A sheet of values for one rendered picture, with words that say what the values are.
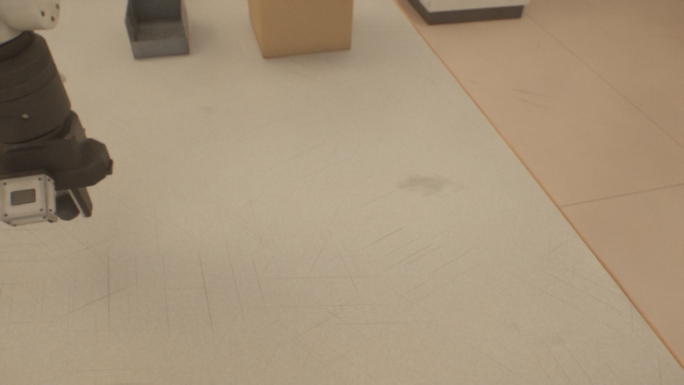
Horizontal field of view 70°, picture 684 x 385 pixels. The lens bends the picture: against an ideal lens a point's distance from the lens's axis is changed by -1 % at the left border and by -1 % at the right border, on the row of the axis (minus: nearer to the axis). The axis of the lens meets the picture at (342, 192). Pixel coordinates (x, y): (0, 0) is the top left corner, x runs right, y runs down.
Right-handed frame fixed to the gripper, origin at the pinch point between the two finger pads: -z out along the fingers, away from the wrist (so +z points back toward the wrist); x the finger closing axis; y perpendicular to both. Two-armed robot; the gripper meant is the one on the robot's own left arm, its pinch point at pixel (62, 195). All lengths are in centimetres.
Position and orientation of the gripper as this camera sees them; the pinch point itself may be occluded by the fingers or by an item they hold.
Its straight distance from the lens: 63.2
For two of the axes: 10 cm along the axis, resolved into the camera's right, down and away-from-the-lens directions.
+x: -9.7, 1.5, -2.1
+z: 0.4, -7.2, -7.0
